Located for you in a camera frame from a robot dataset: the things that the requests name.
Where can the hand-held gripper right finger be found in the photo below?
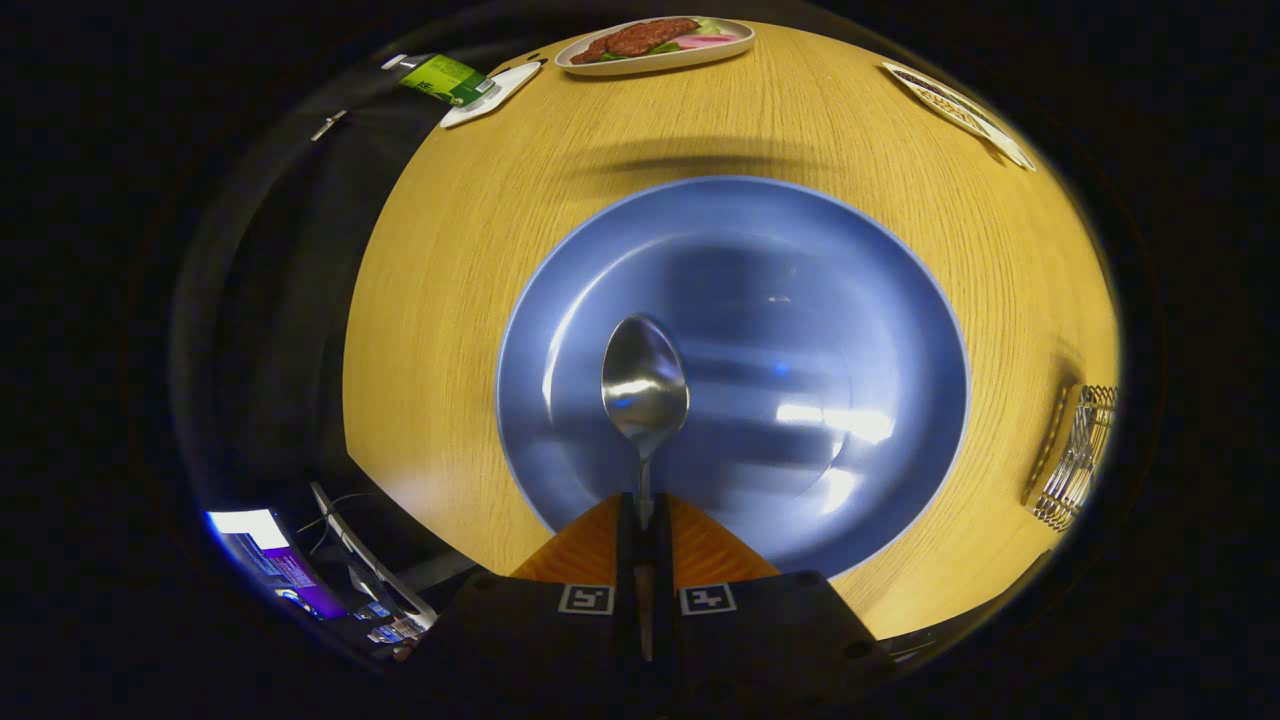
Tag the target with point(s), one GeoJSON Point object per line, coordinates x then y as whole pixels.
{"type": "Point", "coordinates": [663, 560]}

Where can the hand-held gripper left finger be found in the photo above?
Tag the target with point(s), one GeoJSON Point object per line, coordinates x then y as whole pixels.
{"type": "Point", "coordinates": [628, 560]}

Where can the silver laptop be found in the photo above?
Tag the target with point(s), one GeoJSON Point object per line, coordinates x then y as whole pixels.
{"type": "Point", "coordinates": [375, 560]}

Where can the blue round plate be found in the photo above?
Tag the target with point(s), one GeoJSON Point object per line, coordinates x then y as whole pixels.
{"type": "Point", "coordinates": [800, 300]}

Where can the lit computer screen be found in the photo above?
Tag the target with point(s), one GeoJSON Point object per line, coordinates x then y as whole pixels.
{"type": "Point", "coordinates": [270, 560]}

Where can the perforated metal basket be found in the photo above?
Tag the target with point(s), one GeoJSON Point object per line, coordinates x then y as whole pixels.
{"type": "Point", "coordinates": [1075, 460]}

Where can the white square coaster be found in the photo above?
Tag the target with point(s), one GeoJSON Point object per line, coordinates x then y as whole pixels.
{"type": "Point", "coordinates": [505, 88]}

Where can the green label water bottle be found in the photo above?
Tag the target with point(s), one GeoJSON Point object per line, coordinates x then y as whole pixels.
{"type": "Point", "coordinates": [450, 80]}

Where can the plate of meat and vegetables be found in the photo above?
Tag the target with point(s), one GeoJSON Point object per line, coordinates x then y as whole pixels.
{"type": "Point", "coordinates": [650, 42]}

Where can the silver clip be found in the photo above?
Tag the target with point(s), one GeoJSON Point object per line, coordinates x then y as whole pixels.
{"type": "Point", "coordinates": [328, 124]}

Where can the white divided tray of beans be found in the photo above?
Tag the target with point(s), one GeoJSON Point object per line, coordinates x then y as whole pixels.
{"type": "Point", "coordinates": [960, 112]}

